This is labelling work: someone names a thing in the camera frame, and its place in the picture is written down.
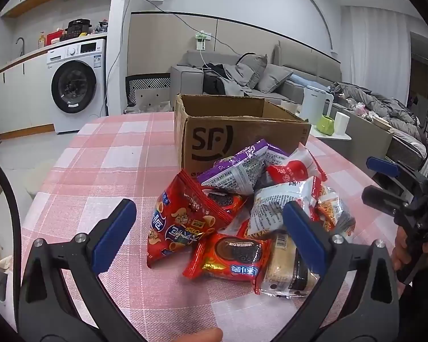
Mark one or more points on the orange noodle snack packet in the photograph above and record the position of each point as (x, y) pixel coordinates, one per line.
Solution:
(337, 210)

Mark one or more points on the kitchen faucet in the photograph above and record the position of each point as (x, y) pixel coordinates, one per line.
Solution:
(20, 44)

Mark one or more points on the green wall socket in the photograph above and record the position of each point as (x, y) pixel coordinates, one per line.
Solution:
(202, 41)

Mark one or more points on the grey sofa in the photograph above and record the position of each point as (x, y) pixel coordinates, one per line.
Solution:
(189, 78)

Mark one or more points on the person's left hand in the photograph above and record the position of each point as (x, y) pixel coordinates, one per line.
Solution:
(203, 336)

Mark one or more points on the yellow bottle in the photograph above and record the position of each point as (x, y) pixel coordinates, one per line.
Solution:
(41, 41)

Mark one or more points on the red and white snack packet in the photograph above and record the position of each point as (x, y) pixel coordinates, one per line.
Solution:
(292, 171)

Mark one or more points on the crumpled grey cloth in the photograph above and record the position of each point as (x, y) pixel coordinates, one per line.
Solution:
(146, 107)

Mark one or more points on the grey duvet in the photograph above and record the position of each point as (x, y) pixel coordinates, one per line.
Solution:
(378, 107)

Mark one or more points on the white kitchen counter cabinet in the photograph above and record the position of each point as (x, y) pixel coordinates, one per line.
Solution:
(21, 92)

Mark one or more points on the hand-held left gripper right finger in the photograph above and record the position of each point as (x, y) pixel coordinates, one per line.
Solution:
(305, 235)

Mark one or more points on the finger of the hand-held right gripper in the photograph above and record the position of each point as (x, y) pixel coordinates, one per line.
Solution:
(383, 166)
(381, 199)

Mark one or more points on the light blue cloth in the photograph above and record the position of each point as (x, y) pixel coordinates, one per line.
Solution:
(298, 80)

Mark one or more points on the white electric kettle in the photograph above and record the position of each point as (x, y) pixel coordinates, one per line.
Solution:
(315, 103)

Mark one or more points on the black rice cooker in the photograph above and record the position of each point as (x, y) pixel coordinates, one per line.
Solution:
(78, 28)

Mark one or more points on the red cookie packet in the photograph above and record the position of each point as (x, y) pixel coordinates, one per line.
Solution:
(221, 201)
(232, 256)

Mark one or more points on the brown cardboard box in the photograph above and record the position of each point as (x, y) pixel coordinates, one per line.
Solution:
(207, 139)

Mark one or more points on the patterned black chair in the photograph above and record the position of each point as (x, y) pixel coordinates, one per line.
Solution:
(146, 83)

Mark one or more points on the white washing machine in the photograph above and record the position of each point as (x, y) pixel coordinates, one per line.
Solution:
(78, 85)

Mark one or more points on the person's right hand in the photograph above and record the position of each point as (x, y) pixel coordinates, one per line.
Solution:
(400, 251)

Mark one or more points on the black jacket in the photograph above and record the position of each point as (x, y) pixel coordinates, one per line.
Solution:
(214, 82)

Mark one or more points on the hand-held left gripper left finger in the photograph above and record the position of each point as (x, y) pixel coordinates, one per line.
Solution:
(114, 235)

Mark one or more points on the purple snack packet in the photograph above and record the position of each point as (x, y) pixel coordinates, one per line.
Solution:
(235, 171)

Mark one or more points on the white snack packet red edge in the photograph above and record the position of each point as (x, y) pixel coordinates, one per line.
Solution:
(271, 203)

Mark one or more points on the grey garment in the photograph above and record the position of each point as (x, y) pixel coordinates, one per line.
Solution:
(235, 82)

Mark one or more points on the white cup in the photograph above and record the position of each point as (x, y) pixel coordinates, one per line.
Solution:
(341, 123)

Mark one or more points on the pink checked tablecloth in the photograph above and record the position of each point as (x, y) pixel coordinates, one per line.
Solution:
(110, 171)

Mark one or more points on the grey cushion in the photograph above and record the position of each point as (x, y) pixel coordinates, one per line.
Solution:
(274, 78)
(251, 69)

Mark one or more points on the red cartoon chip packet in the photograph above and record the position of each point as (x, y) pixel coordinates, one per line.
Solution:
(174, 221)

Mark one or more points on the green cup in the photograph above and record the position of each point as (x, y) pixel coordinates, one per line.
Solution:
(324, 124)

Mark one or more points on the red box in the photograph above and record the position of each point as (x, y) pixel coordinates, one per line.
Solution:
(55, 38)

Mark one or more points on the clear cracker packet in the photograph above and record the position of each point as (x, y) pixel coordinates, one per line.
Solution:
(281, 263)

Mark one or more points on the white curtain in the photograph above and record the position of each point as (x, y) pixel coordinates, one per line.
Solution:
(378, 50)

